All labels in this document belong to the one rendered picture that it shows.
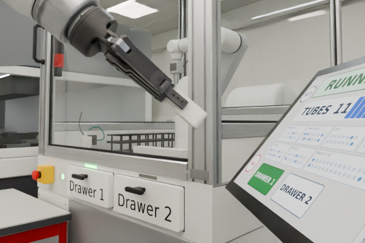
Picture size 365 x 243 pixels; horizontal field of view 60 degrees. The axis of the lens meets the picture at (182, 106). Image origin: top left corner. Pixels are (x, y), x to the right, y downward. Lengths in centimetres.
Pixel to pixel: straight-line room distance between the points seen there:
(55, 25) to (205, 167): 47
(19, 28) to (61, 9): 149
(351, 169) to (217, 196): 45
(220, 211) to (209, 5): 50
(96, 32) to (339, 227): 38
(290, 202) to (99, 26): 35
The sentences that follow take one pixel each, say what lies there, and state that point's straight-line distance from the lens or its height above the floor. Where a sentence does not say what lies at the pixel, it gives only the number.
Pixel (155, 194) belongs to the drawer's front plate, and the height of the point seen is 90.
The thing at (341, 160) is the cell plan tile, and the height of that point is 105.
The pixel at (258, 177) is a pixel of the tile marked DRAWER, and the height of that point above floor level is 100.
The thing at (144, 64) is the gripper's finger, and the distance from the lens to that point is 46.
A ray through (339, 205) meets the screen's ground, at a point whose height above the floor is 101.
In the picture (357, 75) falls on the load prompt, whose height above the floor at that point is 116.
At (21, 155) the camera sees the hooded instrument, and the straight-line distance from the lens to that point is 193.
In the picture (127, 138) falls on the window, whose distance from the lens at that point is 102.
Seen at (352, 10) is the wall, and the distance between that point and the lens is 415.
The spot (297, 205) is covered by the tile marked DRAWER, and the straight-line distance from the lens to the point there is 41.
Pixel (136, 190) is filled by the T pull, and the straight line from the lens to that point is 89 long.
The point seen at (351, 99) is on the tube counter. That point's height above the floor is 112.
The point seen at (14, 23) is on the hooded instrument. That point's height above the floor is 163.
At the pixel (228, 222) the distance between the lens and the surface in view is 84.
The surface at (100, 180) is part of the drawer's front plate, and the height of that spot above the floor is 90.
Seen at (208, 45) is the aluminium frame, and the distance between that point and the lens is 78.
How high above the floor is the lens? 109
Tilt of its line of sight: 3 degrees up
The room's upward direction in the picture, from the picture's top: straight up
